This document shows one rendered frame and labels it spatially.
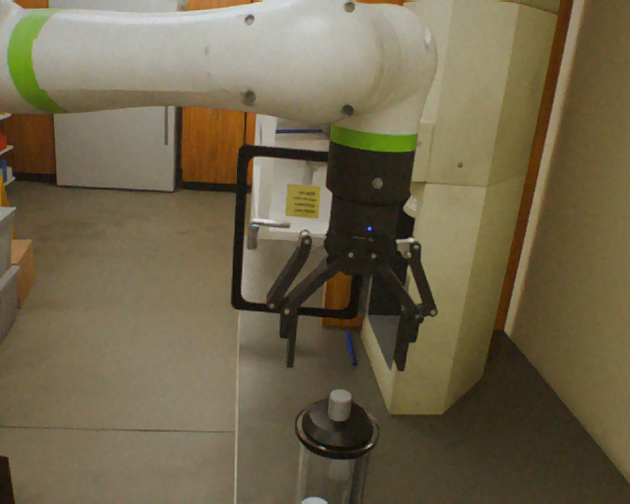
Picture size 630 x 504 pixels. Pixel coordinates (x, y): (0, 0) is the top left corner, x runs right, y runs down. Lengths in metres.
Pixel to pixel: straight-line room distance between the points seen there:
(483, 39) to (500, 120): 0.14
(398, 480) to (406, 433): 0.13
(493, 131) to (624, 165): 0.35
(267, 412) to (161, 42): 0.79
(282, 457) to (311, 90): 0.74
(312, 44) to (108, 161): 5.69
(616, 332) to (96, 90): 1.03
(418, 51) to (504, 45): 0.46
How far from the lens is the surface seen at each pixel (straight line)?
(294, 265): 0.66
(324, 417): 0.77
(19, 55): 0.71
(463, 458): 1.15
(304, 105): 0.48
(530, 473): 1.17
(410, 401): 1.21
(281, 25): 0.48
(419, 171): 1.02
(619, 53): 1.38
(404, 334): 0.72
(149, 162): 6.05
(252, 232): 1.35
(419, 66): 0.59
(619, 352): 1.29
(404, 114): 0.60
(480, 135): 1.04
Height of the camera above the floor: 1.63
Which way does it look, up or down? 20 degrees down
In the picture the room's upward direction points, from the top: 5 degrees clockwise
